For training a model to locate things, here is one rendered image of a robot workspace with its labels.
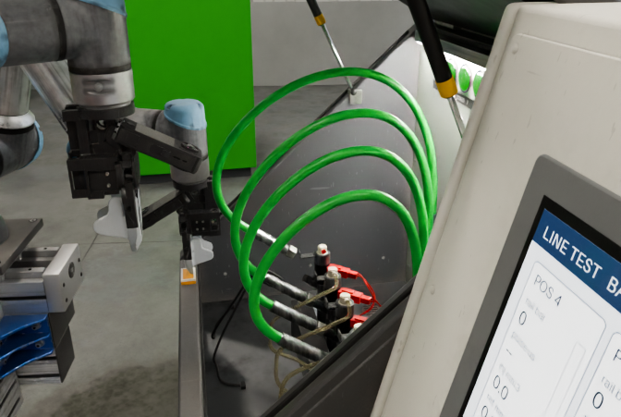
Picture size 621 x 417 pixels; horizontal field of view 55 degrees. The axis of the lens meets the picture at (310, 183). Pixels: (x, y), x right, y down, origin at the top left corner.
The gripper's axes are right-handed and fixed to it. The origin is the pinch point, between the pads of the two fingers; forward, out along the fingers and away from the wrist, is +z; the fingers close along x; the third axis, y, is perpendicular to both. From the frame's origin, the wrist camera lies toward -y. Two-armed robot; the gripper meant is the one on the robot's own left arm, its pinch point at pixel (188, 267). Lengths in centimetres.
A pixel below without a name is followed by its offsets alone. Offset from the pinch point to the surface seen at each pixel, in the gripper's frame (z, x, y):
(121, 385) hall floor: 97, 87, -33
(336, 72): -44, -23, 26
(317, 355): -11, -47, 18
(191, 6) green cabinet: -27, 302, 8
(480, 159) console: -43, -62, 30
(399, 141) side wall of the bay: -22, 9, 49
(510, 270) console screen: -37, -73, 29
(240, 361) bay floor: 14.5, -14.2, 9.0
